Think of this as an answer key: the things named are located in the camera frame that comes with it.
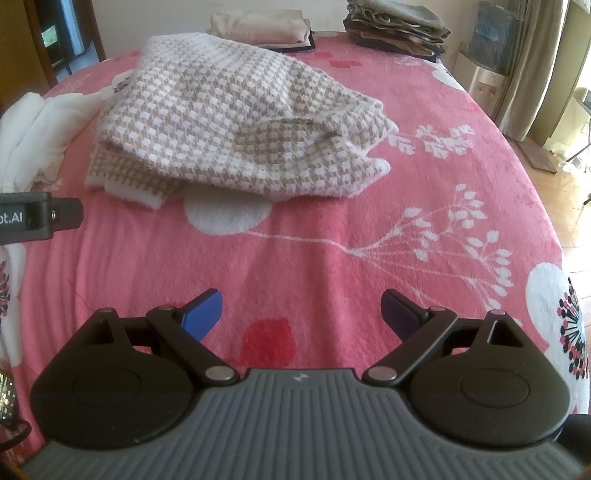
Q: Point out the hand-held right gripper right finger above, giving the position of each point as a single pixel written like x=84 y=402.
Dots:
x=401 y=314

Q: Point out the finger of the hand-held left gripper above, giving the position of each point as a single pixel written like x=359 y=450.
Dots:
x=68 y=213

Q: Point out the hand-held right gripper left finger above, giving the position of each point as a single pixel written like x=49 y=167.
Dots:
x=203 y=314

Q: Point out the beige white houndstooth knit cardigan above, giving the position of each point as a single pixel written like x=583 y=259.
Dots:
x=231 y=115

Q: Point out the stack of folded clothes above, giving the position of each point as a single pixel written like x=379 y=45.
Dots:
x=397 y=27

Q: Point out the white crumpled cloth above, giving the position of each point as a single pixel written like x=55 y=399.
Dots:
x=27 y=134

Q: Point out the pink floral blanket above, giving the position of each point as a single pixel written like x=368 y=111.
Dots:
x=323 y=240

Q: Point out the framed mirror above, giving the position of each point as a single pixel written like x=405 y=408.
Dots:
x=50 y=32

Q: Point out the brown board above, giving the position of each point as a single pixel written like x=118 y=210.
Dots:
x=535 y=157

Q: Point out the white water dispenser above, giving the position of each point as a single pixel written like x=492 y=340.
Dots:
x=480 y=85

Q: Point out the folding table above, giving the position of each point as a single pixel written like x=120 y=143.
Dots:
x=570 y=124

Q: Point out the folded cream garment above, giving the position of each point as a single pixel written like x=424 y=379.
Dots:
x=258 y=25

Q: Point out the beige curtain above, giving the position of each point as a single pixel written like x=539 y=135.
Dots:
x=535 y=55

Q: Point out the blue water bottle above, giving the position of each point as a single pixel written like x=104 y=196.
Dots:
x=491 y=27

